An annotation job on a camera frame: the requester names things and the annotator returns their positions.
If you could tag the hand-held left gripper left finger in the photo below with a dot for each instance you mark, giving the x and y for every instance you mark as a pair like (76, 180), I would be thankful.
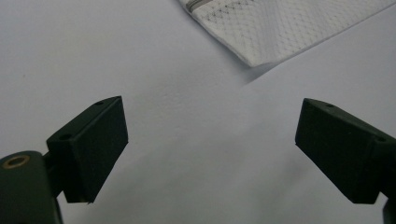
(90, 149)

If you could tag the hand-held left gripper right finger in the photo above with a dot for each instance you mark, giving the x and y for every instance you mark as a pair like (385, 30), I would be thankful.
(339, 149)

